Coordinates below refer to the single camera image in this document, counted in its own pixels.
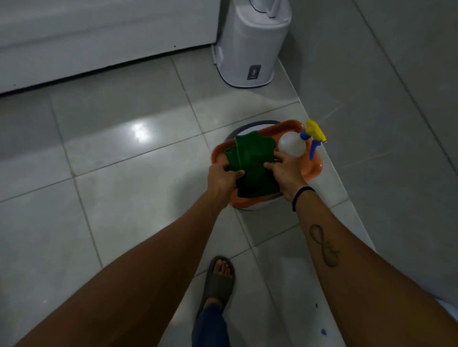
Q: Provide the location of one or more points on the person's left thumb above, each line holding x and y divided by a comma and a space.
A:
237, 174

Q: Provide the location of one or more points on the white spray bottle yellow nozzle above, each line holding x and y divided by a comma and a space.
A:
291, 144

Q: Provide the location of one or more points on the person's left forearm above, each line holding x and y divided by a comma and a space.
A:
143, 271

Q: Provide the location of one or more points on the green cloth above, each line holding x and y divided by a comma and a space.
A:
254, 161

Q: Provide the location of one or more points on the orange plastic tray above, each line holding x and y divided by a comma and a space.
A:
311, 168

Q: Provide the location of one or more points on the grey slipper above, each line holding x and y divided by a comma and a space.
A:
218, 286

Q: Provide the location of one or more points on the person's foot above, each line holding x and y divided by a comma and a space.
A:
222, 268

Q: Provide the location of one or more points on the white cabinet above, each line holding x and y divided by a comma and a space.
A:
100, 35

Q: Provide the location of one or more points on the person's left hand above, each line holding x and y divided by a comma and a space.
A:
220, 186

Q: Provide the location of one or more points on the person's right thumb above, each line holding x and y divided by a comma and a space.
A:
272, 165

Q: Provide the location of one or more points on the blue trouser leg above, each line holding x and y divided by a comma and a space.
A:
210, 329

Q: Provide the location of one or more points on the white pedal trash bin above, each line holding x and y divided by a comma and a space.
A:
250, 43

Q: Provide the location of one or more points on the black wristband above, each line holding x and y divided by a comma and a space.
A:
300, 195

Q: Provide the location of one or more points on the person's right forearm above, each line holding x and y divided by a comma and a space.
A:
357, 279

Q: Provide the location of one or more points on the person's right hand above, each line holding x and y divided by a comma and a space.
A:
288, 178

